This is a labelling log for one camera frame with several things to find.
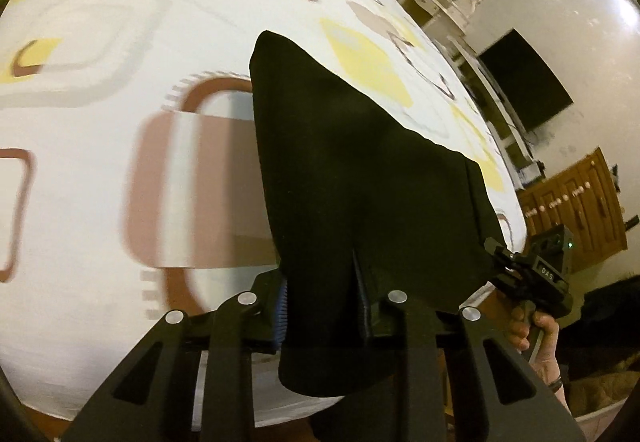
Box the black pants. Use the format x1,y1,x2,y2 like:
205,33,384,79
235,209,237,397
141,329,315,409
250,31,502,398

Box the person's right hand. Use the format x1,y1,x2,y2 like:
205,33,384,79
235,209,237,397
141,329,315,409
506,306,570,410

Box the brown wooden cabinet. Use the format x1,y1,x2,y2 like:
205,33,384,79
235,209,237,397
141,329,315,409
518,148,628,273

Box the white patterned bed sheet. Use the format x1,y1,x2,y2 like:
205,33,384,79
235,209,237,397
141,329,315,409
1,0,526,420

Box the white dresser shelf unit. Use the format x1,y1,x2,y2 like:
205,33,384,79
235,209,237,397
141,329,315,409
397,0,538,191

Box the black wall television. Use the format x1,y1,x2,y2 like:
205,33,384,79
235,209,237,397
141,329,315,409
478,29,574,132

